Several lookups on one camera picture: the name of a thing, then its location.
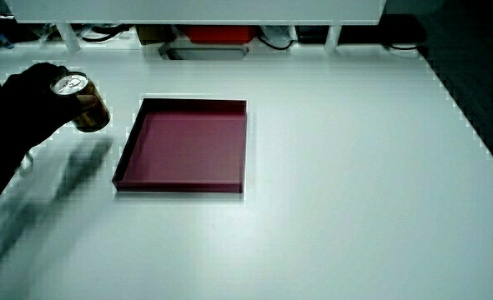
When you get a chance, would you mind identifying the person's right hand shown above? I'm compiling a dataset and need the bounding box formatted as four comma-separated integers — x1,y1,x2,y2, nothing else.
0,62,101,156

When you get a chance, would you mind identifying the brown drink can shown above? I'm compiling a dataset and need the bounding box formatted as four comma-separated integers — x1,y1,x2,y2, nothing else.
49,71,111,133

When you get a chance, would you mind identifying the white desk shelf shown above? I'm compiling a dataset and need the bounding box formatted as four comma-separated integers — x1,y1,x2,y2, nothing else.
3,0,387,54

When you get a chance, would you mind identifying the white desk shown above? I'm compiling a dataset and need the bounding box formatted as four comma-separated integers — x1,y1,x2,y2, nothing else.
0,40,493,300

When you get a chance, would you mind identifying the brown cardboard box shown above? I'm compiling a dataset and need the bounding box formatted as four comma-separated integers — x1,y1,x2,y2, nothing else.
136,24,177,46

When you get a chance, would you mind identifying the maroon square tray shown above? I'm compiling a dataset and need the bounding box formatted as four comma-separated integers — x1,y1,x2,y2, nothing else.
111,97,248,195

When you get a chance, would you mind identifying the gray flat tray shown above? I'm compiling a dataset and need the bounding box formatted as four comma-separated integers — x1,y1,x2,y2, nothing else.
158,43,249,62

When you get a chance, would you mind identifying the red box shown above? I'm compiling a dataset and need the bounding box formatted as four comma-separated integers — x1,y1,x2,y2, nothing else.
182,25,258,46

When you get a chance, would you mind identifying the white plastic bag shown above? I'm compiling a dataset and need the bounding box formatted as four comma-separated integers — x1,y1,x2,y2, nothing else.
257,25,298,51

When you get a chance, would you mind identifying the black box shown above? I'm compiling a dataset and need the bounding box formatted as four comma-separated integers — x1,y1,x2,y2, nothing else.
295,25,331,45

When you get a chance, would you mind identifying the black cable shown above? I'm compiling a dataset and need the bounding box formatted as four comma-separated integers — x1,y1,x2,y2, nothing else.
380,41,423,53
80,24,131,43

